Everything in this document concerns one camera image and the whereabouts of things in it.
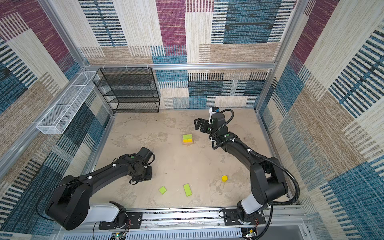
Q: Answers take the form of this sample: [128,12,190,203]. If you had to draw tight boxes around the long green block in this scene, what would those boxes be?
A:
[183,184,192,197]
[183,134,193,140]

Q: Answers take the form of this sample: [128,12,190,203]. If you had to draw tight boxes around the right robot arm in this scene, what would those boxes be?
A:
[194,118,301,225]

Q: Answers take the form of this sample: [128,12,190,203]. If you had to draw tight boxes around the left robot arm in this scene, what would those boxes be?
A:
[38,148,156,231]

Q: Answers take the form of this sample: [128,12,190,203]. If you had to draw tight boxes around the small green block tilted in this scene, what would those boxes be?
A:
[159,186,167,195]

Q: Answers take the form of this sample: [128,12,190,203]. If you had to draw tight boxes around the yellow cylinder block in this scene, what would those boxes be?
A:
[222,175,228,183]

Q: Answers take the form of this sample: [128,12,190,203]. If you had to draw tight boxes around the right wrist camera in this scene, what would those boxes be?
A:
[209,107,235,133]

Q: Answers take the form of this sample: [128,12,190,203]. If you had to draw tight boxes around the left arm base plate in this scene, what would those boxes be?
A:
[98,212,143,230]

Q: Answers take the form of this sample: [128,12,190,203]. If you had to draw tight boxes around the black mesh wire shelf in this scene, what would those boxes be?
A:
[93,67,161,114]

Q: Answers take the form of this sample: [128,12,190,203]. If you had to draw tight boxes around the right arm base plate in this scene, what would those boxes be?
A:
[218,208,266,226]

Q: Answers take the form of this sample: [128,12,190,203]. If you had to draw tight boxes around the white mesh wall basket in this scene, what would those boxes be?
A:
[37,72,96,135]

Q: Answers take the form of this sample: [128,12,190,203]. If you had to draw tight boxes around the aluminium front rail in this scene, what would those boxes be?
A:
[50,205,316,240]

